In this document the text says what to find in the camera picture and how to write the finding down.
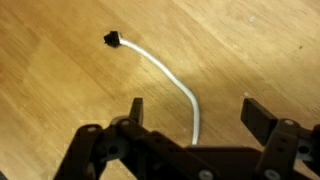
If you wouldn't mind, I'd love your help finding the white rope with black tip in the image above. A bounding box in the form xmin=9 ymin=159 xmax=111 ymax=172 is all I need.
xmin=103 ymin=30 xmax=201 ymax=146

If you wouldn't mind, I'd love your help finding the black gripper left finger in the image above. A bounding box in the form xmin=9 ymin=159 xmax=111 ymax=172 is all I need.
xmin=129 ymin=98 xmax=143 ymax=125

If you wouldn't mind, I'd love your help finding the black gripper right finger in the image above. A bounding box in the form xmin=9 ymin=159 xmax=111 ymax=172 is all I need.
xmin=241 ymin=98 xmax=278 ymax=146

